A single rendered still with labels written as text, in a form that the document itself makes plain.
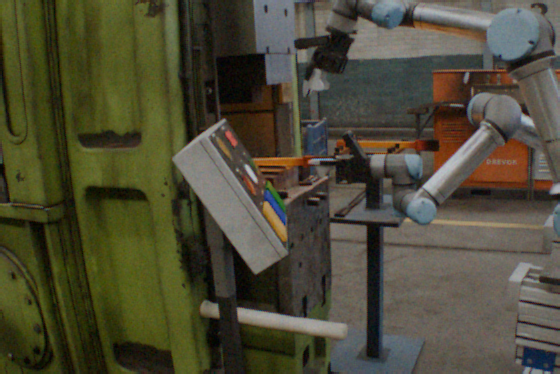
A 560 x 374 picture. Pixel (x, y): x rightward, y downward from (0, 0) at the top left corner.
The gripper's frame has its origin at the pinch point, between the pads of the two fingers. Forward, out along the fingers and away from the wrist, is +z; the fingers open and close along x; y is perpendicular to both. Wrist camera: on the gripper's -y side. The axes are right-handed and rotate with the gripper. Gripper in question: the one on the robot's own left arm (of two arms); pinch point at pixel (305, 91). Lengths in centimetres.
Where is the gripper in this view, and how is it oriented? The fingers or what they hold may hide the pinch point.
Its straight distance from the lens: 147.0
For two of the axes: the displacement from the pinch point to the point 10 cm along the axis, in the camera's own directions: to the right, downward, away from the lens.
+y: 8.4, 4.8, -2.7
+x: 4.2, -2.3, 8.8
